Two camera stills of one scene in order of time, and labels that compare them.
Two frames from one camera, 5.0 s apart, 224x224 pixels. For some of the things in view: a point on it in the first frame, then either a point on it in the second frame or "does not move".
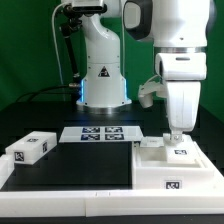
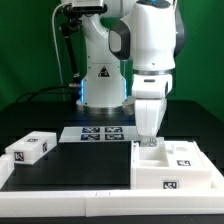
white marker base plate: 90,134 does not move
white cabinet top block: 31,148 does not move
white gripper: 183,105 to 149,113
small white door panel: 152,141 does not move
